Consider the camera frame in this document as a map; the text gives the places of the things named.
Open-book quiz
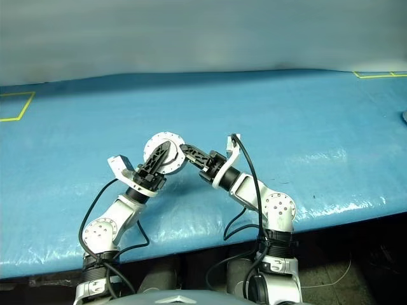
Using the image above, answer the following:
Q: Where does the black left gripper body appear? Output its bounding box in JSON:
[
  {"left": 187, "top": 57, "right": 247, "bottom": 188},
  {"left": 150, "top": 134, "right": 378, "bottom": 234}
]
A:
[{"left": 132, "top": 165, "right": 168, "bottom": 192}]

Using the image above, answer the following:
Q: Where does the yellow tape square outline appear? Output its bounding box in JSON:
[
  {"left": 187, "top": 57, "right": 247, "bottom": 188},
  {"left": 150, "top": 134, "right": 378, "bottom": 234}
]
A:
[
  {"left": 352, "top": 71, "right": 407, "bottom": 79},
  {"left": 0, "top": 91, "right": 36, "bottom": 123}
]

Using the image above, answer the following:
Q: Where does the blue plastic table cover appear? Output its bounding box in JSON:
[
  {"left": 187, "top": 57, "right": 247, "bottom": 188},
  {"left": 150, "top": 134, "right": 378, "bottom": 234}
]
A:
[{"left": 0, "top": 69, "right": 407, "bottom": 281}]

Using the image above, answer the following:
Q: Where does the round hinged motor lid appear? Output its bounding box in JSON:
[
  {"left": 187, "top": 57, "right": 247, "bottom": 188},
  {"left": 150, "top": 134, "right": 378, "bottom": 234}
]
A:
[{"left": 142, "top": 131, "right": 186, "bottom": 174}]

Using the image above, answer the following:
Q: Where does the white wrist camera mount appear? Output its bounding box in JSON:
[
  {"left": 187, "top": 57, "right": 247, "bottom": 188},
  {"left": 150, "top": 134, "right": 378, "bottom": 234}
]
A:
[
  {"left": 212, "top": 133, "right": 242, "bottom": 189},
  {"left": 107, "top": 154, "right": 160, "bottom": 198}
]

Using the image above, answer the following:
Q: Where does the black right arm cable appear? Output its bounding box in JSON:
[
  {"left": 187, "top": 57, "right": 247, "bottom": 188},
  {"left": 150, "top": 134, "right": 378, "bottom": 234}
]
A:
[{"left": 205, "top": 133, "right": 272, "bottom": 301}]

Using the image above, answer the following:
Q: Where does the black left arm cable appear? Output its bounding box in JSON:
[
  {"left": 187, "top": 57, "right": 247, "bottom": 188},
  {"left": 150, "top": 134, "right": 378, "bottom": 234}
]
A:
[{"left": 78, "top": 178, "right": 151, "bottom": 300}]

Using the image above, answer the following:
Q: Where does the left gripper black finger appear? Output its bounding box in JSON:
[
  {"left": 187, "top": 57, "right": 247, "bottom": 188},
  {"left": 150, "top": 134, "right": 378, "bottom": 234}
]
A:
[
  {"left": 149, "top": 142, "right": 172, "bottom": 175},
  {"left": 139, "top": 142, "right": 171, "bottom": 173}
]

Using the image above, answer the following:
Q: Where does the dark grey rounded shape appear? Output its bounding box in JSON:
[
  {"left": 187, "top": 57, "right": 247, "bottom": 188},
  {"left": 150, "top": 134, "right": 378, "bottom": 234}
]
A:
[
  {"left": 138, "top": 256, "right": 181, "bottom": 294},
  {"left": 226, "top": 256, "right": 265, "bottom": 300}
]

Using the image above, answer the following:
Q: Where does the grey robot torso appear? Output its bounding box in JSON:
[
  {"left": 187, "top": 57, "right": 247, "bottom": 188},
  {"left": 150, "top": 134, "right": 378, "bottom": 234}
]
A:
[{"left": 113, "top": 288, "right": 252, "bottom": 305}]

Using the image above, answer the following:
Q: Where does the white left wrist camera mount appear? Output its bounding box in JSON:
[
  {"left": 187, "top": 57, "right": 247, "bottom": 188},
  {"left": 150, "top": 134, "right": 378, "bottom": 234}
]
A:
[{"left": 107, "top": 154, "right": 160, "bottom": 198}]

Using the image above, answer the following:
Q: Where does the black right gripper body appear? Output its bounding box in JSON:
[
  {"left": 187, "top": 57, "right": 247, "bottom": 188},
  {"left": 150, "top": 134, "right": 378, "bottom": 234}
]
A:
[{"left": 198, "top": 151, "right": 227, "bottom": 184}]

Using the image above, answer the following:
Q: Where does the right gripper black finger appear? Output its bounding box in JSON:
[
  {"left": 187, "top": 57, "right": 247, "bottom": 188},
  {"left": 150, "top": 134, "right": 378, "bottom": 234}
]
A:
[
  {"left": 180, "top": 144, "right": 213, "bottom": 165},
  {"left": 180, "top": 146, "right": 210, "bottom": 171}
]

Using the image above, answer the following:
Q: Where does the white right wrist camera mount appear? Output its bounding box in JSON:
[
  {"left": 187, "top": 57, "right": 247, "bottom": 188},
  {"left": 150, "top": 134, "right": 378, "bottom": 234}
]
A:
[{"left": 212, "top": 133, "right": 242, "bottom": 189}]

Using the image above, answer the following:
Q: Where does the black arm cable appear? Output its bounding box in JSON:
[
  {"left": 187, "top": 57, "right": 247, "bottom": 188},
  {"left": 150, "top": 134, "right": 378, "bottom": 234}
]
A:
[
  {"left": 78, "top": 178, "right": 151, "bottom": 300},
  {"left": 205, "top": 133, "right": 272, "bottom": 301}
]

